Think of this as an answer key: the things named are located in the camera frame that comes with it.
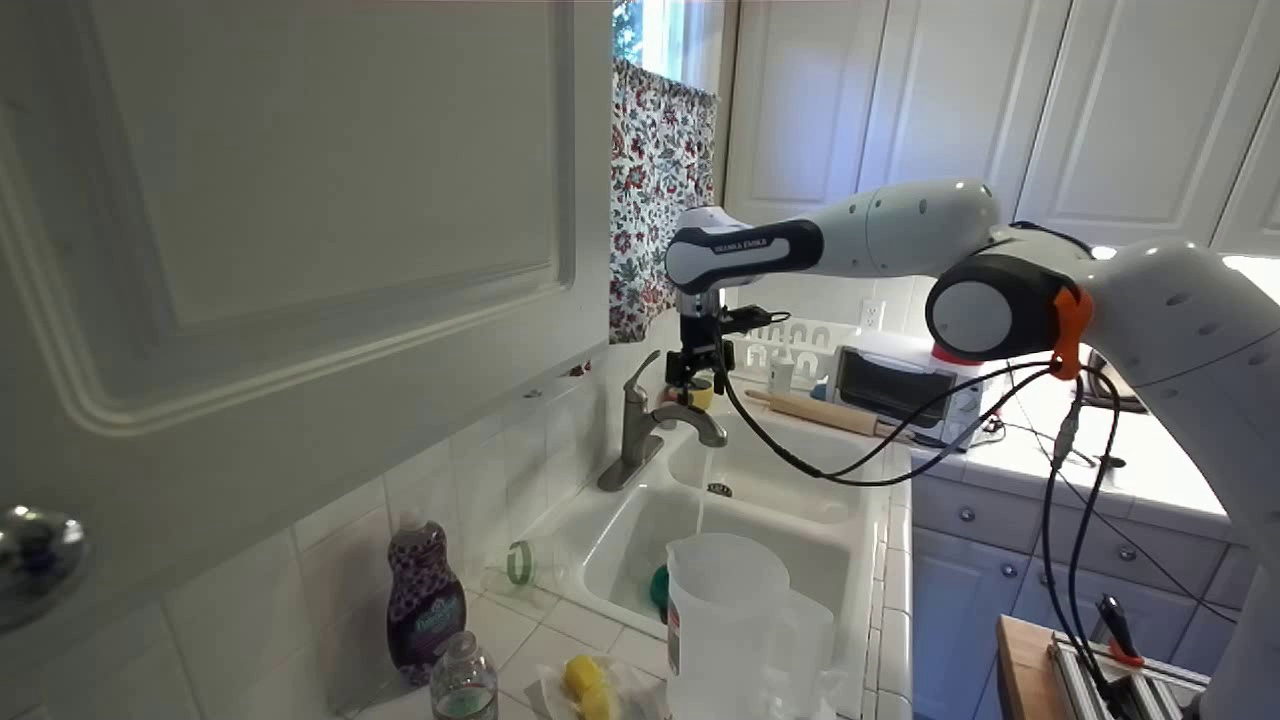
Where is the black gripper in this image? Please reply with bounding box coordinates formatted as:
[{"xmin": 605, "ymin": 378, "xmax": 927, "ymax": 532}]
[{"xmin": 664, "ymin": 296, "xmax": 786, "ymax": 393}]

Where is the brushed steel faucet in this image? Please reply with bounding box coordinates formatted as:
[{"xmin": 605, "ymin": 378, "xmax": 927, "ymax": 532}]
[{"xmin": 598, "ymin": 358, "xmax": 729, "ymax": 494}]

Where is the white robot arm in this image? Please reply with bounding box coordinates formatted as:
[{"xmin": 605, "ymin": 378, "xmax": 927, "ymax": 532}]
[{"xmin": 664, "ymin": 182, "xmax": 1280, "ymax": 720}]

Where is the black and clear appliance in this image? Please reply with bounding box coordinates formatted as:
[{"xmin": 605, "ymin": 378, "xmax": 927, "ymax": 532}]
[{"xmin": 837, "ymin": 333, "xmax": 985, "ymax": 447}]

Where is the white ceramic double sink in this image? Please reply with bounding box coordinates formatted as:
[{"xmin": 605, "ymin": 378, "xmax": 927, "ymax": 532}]
[{"xmin": 532, "ymin": 415, "xmax": 914, "ymax": 720}]

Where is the floral window curtain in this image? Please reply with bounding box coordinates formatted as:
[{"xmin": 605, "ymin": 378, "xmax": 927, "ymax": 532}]
[{"xmin": 607, "ymin": 59, "xmax": 715, "ymax": 346}]

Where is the red lidded container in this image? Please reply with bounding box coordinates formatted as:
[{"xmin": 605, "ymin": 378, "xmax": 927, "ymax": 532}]
[{"xmin": 932, "ymin": 346, "xmax": 985, "ymax": 368}]

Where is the translucent plastic pitcher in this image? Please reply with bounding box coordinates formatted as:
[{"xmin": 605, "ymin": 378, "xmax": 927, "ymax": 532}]
[{"xmin": 664, "ymin": 532, "xmax": 837, "ymax": 720}]

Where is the yellow sponge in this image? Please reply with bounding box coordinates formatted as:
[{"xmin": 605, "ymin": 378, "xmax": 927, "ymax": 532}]
[{"xmin": 560, "ymin": 657, "xmax": 618, "ymax": 720}]

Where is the purple dish soap bottle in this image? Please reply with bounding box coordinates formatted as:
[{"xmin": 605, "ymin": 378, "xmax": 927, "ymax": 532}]
[{"xmin": 387, "ymin": 521, "xmax": 470, "ymax": 683}]

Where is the clear glass jar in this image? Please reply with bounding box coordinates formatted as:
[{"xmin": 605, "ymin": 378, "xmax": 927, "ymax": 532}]
[{"xmin": 430, "ymin": 634, "xmax": 499, "ymax": 720}]

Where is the white upper cabinet door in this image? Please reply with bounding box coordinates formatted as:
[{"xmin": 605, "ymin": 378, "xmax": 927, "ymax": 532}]
[{"xmin": 0, "ymin": 0, "xmax": 611, "ymax": 663}]

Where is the white upper cabinets right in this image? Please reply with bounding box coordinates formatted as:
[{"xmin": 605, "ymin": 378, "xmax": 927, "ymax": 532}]
[{"xmin": 729, "ymin": 0, "xmax": 1280, "ymax": 256}]

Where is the blue lower cabinet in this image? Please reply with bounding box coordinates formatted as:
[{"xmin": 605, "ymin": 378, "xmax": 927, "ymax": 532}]
[{"xmin": 914, "ymin": 473, "xmax": 1255, "ymax": 720}]

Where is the round metal cabinet knob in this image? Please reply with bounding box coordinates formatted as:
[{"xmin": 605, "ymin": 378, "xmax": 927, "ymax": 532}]
[{"xmin": 0, "ymin": 504, "xmax": 90, "ymax": 634}]

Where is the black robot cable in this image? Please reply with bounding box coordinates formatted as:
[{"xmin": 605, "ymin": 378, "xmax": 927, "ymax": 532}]
[{"xmin": 715, "ymin": 354, "xmax": 1154, "ymax": 695}]

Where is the aluminium extrusion frame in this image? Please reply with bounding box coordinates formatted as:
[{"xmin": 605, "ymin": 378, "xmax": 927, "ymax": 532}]
[{"xmin": 1047, "ymin": 634, "xmax": 1209, "ymax": 720}]

